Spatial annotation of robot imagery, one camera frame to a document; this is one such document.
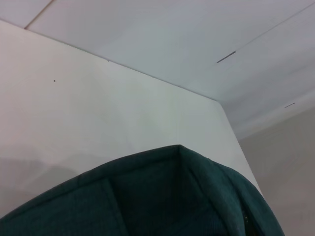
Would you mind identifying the dark teal insulated lunch bag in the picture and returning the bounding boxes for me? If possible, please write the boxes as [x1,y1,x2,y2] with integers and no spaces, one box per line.
[0,144,286,236]

